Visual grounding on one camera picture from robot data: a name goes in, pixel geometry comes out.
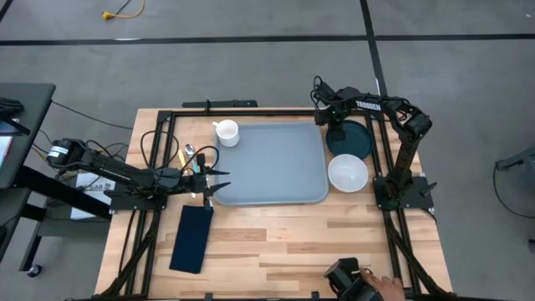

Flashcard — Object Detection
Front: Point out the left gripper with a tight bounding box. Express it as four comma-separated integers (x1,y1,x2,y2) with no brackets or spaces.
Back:
165,152,232,210

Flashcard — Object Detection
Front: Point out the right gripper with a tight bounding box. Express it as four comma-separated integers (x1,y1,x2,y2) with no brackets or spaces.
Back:
313,86,360,142

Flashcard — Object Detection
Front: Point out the dark teal plate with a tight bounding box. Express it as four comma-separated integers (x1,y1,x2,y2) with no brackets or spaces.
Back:
325,120,375,161

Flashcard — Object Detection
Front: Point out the teal-handled spoon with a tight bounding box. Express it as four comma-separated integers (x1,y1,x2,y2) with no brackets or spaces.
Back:
184,143,201,175

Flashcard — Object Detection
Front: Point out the yellow-handled knife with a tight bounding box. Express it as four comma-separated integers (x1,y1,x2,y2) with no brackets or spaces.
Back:
177,149,196,199

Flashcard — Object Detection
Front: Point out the white mug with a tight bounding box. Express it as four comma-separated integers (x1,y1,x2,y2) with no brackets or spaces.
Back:
211,119,241,148

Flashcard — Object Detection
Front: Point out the white ribbed bowl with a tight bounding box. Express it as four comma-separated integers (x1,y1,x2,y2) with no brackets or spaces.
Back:
327,153,369,194

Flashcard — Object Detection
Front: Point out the navy cloth napkin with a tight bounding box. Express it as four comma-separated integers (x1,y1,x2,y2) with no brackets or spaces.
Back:
168,204,215,275

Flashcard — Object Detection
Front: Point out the grey plastic tray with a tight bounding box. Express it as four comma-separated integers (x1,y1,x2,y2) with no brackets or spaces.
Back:
211,121,330,207

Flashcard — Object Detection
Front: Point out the black power strip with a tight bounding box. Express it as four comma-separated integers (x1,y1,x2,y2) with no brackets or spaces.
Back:
181,99,259,109

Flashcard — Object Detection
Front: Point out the white cardboard box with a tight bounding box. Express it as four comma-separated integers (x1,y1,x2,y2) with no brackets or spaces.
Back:
69,171,117,221

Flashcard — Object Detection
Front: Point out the person's hand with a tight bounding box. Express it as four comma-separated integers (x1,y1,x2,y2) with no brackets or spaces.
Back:
359,268,407,301

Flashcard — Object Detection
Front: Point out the black desk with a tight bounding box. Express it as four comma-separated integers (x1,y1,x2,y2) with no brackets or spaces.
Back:
0,82,57,191

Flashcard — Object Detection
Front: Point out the white paper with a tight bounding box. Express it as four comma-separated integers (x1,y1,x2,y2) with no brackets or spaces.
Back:
0,135,13,168

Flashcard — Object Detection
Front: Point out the black bundle on desk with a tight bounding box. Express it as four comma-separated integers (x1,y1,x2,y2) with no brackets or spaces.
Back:
0,97,25,120

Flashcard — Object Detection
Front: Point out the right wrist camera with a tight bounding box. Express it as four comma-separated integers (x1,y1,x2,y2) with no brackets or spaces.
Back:
311,75,335,101

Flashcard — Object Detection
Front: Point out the black aluminium table frame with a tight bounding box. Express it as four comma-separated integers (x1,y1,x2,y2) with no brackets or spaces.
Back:
94,107,455,301

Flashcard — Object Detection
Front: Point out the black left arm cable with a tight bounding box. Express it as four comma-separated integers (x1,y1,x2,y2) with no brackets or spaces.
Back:
140,130,222,173

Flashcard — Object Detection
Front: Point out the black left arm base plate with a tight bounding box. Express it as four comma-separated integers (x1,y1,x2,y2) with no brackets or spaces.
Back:
104,187,167,212

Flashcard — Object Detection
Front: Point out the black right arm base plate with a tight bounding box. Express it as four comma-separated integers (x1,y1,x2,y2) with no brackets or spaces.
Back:
374,176,436,210

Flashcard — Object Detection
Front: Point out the black desk leg frame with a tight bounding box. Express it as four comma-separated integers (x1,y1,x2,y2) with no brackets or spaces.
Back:
12,165,114,273

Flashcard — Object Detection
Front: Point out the black looped floor cable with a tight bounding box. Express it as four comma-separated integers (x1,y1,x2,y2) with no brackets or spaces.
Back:
492,161,535,219

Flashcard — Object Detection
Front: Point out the yellow floor cable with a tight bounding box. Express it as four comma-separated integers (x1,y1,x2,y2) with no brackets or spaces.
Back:
101,0,146,21

